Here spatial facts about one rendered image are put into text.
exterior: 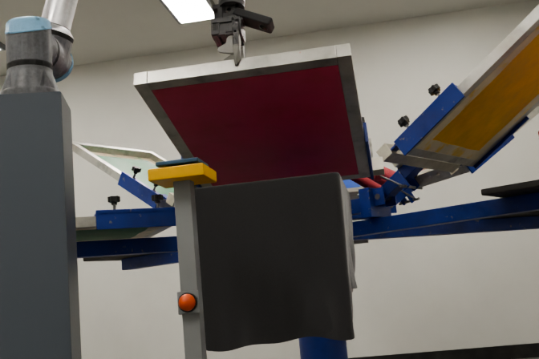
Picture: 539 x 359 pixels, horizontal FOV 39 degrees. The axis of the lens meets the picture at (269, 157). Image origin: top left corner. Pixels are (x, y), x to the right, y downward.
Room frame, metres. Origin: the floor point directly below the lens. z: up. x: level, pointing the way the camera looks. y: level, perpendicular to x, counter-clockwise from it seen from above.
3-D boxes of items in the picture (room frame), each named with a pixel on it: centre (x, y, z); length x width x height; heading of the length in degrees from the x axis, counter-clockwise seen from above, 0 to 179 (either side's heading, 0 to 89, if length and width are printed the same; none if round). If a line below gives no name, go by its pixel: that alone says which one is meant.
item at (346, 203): (2.19, -0.19, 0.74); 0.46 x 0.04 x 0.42; 172
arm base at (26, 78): (1.91, 0.61, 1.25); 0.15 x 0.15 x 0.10
